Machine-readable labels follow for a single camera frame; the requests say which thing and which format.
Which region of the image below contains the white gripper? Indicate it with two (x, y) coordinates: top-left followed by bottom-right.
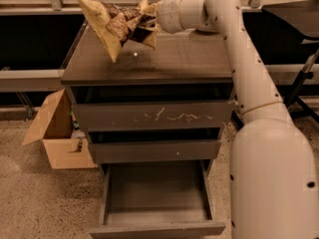
(157, 0), (182, 34)

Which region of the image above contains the brown chip bag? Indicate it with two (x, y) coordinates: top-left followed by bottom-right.
(79, 0), (160, 63)

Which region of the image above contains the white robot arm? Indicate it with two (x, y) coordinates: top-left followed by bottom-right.
(158, 0), (319, 239)

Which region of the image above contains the grey drawer cabinet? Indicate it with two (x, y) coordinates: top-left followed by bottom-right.
(61, 28), (235, 168)

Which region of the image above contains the grey top drawer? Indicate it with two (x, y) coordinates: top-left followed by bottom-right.
(72, 84), (234, 131)

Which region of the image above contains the grey drawer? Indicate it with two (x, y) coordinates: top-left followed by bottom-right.
(72, 84), (234, 131)
(90, 160), (225, 239)
(89, 127), (221, 163)

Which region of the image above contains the grey middle drawer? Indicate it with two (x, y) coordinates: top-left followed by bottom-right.
(89, 127), (221, 163)

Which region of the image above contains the grey bottom drawer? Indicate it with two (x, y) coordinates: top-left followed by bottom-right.
(90, 160), (225, 239)

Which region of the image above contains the black rolling side table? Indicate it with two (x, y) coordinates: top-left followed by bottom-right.
(243, 0), (319, 121)

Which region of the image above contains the green bottle in box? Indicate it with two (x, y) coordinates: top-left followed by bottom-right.
(70, 110), (80, 130)

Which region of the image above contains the open cardboard box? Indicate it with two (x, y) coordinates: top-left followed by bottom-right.
(22, 90), (96, 169)

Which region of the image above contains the metal window rail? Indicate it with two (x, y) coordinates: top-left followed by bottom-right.
(0, 63), (319, 93)

